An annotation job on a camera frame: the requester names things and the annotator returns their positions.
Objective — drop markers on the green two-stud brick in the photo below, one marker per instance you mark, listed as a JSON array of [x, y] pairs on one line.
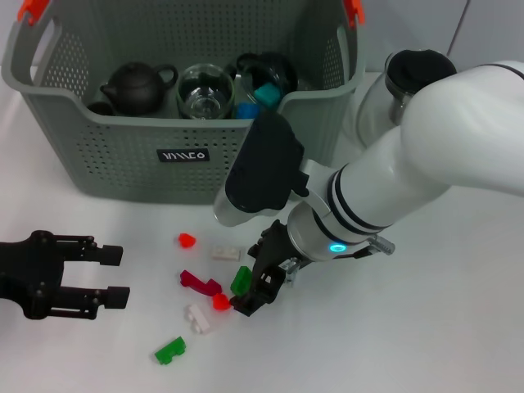
[[170, 351]]

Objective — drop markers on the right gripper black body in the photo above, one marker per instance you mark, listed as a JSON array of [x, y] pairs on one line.
[[274, 249]]

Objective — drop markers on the grey perforated storage bin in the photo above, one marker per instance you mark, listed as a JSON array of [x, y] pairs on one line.
[[123, 172]]

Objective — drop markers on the green slope block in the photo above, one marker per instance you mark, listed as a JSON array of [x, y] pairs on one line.
[[240, 280]]

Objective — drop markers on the dark clay teapot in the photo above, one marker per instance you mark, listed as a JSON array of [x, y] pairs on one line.
[[135, 90]]

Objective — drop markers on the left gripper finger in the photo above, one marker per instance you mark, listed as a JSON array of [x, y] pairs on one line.
[[111, 256], [116, 297]]

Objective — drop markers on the glass teacup with black sleeve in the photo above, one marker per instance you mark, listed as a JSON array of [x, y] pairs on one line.
[[204, 98], [282, 69]]

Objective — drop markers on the small red slope block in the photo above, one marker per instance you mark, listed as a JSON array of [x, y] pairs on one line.
[[221, 302], [186, 240]]

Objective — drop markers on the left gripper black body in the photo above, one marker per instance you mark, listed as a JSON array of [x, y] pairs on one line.
[[28, 270]]

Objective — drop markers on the dark red curved block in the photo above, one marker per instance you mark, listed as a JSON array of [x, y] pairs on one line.
[[200, 284]]

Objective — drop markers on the white two-stud flat plate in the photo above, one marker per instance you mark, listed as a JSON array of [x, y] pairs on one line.
[[225, 253]]

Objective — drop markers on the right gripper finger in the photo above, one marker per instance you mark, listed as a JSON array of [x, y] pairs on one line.
[[270, 286], [247, 306]]

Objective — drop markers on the blue square plate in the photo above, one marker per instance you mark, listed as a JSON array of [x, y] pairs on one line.
[[247, 110]]

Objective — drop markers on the teal square plate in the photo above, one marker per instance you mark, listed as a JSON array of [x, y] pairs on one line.
[[268, 95]]

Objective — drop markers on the white two-stud brick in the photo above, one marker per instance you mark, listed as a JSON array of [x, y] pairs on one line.
[[198, 319]]

